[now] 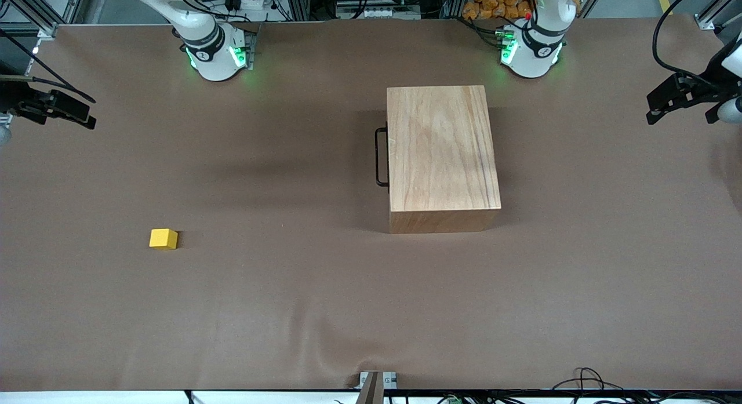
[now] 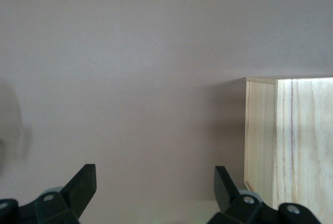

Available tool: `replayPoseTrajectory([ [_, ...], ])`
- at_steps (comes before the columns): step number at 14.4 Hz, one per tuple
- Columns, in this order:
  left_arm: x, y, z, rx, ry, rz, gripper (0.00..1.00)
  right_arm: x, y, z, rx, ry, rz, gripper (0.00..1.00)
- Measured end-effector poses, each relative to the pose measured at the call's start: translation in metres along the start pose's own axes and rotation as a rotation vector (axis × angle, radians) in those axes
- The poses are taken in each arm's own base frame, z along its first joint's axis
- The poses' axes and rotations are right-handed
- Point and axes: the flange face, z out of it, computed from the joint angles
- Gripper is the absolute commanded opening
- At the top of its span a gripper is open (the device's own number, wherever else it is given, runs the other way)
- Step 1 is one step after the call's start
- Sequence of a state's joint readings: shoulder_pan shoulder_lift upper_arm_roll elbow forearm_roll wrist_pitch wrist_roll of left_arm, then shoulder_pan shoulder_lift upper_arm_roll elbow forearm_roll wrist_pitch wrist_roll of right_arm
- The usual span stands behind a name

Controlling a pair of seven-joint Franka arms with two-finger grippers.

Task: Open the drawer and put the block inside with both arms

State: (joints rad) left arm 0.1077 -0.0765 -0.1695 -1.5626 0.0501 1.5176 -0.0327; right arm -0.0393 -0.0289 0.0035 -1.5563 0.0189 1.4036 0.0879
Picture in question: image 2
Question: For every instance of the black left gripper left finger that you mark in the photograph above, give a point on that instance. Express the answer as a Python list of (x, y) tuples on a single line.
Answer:
[(78, 190)]

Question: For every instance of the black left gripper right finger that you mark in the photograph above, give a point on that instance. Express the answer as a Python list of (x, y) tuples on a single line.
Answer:
[(226, 195)]

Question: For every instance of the light wooden cabinet box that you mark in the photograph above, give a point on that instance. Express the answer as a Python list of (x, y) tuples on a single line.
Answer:
[(299, 143)]

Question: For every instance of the brown table mat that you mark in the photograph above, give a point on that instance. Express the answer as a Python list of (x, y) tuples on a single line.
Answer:
[(130, 52)]

